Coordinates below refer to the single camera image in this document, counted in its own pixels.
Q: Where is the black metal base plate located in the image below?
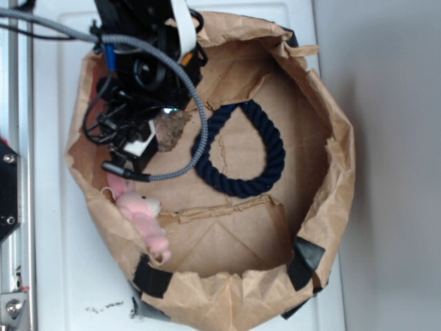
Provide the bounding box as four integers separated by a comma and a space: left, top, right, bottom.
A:
0, 138, 20, 244

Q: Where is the grey braided cable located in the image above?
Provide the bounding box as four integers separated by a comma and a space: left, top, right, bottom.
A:
0, 7, 209, 183

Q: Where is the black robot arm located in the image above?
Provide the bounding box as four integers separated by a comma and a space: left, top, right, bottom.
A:
83, 1, 207, 181

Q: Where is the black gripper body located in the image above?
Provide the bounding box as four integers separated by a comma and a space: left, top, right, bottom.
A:
82, 44, 207, 146

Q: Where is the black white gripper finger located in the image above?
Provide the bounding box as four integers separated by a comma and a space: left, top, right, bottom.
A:
123, 120, 158, 172

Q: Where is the pink plush bunny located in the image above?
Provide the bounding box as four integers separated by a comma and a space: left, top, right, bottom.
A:
102, 172, 172, 263

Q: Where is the brown rough rock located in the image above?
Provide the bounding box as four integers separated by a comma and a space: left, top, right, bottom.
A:
154, 110, 192, 152

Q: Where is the aluminium frame rail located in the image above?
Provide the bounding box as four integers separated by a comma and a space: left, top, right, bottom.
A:
1, 17, 38, 330

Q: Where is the silver metal corner bracket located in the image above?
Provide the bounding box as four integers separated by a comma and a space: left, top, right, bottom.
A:
1, 292, 28, 328

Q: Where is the dark blue rope ring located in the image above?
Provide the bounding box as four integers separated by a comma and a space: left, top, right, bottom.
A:
192, 99, 286, 199

